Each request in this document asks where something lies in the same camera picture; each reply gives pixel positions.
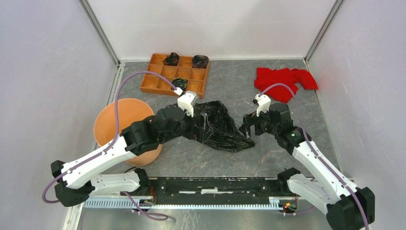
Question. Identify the rolled black bag top-left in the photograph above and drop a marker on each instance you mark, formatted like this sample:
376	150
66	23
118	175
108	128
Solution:
172	59

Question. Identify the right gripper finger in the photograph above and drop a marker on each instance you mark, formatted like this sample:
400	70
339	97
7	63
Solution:
245	130
255	129

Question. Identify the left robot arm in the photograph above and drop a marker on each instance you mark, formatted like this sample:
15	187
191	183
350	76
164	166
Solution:
78	180

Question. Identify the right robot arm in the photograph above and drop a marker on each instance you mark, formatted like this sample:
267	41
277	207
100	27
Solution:
345	205

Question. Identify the left aluminium frame post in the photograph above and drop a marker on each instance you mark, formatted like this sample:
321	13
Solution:
99	31

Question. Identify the black plastic trash bag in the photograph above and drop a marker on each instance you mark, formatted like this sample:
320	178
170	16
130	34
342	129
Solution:
223	134

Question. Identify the orange plastic trash bin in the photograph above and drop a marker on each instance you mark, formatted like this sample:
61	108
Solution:
129	111

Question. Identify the rolled black bag top-right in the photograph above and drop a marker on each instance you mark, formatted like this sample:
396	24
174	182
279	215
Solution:
200	61

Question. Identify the aluminium frame post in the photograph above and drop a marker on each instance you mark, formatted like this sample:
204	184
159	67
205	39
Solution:
99	31
323	29

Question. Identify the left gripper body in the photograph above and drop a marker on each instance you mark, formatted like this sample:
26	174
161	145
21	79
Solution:
193	131

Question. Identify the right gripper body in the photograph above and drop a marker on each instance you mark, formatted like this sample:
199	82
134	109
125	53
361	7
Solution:
264	118

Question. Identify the red cloth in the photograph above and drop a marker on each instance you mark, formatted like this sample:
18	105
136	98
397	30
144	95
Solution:
278	84

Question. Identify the rolled black bag with stripes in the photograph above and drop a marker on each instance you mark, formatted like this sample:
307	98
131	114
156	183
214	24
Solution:
180	83

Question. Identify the right aluminium frame post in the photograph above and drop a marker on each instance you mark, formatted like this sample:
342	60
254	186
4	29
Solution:
323	29

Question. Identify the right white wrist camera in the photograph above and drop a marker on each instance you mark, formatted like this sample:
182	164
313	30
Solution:
263	103

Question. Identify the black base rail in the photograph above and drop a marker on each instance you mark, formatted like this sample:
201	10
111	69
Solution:
213	190

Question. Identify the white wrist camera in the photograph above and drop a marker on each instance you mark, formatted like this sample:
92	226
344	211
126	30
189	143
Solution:
263	103
186	101

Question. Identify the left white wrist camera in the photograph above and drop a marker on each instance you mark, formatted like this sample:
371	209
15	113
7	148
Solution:
186	101

